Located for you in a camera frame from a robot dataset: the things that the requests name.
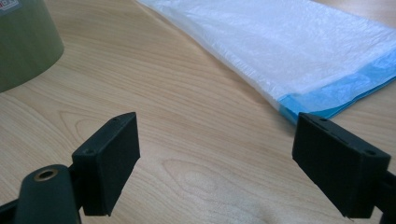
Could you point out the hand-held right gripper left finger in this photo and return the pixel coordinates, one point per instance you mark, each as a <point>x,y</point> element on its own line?
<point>106,161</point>

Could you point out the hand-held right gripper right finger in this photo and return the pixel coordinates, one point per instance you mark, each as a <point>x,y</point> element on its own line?
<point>339,168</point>

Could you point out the translucent white plastic bag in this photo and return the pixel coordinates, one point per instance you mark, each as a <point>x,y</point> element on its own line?
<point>280,46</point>

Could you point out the green round bin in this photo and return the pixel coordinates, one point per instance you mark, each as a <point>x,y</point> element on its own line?
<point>25,40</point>

